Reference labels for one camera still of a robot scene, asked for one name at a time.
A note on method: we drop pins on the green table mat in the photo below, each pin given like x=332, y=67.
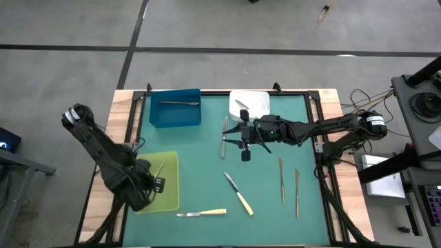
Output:
x=206, y=227

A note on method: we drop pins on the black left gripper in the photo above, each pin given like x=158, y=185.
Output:
x=143, y=186

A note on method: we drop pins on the black cart post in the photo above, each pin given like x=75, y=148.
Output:
x=425, y=71

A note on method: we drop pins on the grey metal table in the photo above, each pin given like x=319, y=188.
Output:
x=20, y=162

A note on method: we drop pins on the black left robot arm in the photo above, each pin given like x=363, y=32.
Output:
x=93, y=137

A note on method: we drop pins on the white plastic bin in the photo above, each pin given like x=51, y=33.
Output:
x=256, y=100

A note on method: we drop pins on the black slanted beam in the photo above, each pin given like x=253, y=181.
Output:
x=389, y=166

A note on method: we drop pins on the white paper sheet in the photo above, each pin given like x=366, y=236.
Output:
x=437, y=137

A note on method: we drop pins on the blue plastic bin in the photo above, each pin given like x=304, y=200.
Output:
x=175, y=117

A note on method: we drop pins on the grey equipment cart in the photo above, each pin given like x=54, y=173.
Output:
x=403, y=103

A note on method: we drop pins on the black aluminium table frame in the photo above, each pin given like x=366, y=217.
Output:
x=215, y=92

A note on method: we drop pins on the black metal rack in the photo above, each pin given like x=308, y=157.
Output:
x=433, y=201

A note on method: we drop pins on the white box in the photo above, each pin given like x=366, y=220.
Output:
x=382, y=182

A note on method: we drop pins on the yellow plastic bin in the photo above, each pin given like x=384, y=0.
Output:
x=170, y=193

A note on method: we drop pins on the black frame clamp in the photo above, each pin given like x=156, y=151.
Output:
x=149, y=87
x=276, y=87

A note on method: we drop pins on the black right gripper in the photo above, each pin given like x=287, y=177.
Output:
x=262, y=131

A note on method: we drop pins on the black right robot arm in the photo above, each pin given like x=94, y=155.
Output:
x=327, y=125

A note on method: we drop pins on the dark laptop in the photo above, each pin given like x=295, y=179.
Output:
x=8, y=139

